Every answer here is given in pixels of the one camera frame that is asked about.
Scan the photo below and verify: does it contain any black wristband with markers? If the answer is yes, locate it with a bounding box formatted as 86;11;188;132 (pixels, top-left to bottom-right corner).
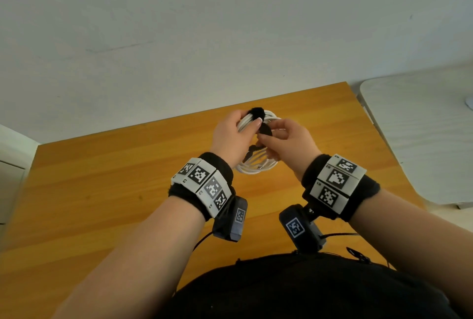
168;152;236;223
301;154;381;223

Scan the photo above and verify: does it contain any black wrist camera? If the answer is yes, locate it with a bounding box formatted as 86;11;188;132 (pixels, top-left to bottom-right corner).
278;203;327;255
211;195;249;243

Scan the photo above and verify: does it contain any person's left hand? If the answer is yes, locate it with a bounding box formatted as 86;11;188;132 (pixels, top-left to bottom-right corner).
209;109;264;170

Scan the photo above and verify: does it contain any white side table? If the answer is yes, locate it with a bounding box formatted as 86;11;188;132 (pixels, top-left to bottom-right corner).
359;65;473;209

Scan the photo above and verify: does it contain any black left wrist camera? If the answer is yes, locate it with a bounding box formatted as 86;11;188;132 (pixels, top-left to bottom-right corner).
211;195;249;243

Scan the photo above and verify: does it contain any white cable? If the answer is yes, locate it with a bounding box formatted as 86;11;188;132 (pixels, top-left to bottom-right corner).
235;109;282;175

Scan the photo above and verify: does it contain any person's right forearm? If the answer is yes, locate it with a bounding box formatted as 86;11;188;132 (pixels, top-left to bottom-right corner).
349;189;473;312

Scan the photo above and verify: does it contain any black left camera cable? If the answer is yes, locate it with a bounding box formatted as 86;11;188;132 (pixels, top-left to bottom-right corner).
192;232;214;253

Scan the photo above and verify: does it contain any person's right hand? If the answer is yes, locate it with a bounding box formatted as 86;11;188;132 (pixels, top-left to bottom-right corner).
257;118;323;182

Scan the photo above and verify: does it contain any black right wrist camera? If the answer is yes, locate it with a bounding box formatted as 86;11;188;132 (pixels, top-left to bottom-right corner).
278;203;327;255

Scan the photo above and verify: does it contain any person's black shirt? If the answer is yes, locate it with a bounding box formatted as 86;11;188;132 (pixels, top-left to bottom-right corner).
159;251;461;319

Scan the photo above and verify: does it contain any person's left forearm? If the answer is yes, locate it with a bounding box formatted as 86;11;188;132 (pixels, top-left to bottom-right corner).
51;196;206;319

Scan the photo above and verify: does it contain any black strap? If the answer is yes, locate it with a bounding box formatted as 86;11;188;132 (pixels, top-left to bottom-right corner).
242;107;274;163

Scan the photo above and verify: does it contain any black left wristband with markers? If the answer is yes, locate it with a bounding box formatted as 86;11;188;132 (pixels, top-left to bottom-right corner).
168;152;236;223

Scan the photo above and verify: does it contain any black right camera cable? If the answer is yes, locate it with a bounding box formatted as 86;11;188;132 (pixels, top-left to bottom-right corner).
319;232;361;240

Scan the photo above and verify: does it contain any black camera cable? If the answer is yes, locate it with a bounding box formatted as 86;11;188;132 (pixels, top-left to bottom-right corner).
192;232;214;253
319;232;361;240

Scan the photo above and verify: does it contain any white drawer cabinet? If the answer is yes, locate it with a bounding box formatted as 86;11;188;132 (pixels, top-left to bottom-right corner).
0;124;40;225

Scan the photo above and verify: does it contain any black right wristband with markers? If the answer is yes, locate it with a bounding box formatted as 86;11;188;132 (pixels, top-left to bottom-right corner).
301;154;381;223

